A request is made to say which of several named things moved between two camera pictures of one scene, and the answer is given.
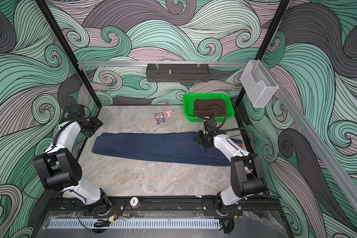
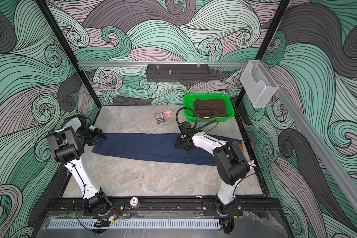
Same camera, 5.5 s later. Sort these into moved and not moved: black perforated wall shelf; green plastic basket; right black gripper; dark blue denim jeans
Moved: right black gripper
Not moved: dark blue denim jeans; black perforated wall shelf; green plastic basket
